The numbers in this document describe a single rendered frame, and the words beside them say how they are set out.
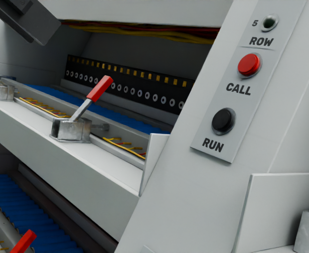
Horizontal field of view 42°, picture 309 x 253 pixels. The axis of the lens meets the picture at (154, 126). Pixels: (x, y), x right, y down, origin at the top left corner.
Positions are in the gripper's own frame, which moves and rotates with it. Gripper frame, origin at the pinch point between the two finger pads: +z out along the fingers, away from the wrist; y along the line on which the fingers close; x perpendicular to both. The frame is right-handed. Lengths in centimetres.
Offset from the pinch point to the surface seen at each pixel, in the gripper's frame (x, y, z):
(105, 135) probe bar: -4.4, 0.1, 16.8
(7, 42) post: 3.3, -42.3, 13.1
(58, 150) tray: -9.1, 3.6, 10.8
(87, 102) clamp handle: -2.8, 0.5, 11.9
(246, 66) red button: 2.5, 23.0, 7.8
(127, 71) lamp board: 8.3, -15.2, 23.2
